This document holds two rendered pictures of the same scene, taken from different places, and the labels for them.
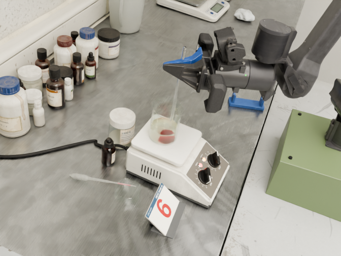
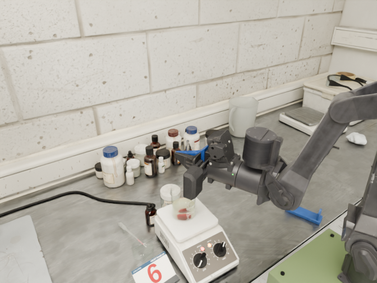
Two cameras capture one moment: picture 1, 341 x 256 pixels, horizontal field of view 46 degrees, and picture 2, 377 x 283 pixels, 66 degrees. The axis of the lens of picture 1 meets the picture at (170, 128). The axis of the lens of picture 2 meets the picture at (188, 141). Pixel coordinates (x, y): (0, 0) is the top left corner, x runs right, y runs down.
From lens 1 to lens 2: 0.42 m
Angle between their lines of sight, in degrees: 34
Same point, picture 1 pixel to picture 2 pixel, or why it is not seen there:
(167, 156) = (173, 229)
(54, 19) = (178, 118)
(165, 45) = not seen: hidden behind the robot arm
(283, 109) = not seen: hidden behind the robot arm
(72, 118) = (153, 185)
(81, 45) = (185, 137)
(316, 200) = not seen: outside the picture
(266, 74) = (252, 178)
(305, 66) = (290, 178)
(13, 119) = (108, 174)
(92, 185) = (127, 234)
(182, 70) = (185, 159)
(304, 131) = (323, 254)
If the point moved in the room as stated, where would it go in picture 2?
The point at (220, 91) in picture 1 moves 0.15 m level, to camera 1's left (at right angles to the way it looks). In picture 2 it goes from (189, 181) to (136, 153)
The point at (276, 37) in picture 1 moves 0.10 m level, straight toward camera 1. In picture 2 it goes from (253, 143) to (211, 161)
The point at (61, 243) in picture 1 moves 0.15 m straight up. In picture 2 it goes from (74, 266) to (60, 220)
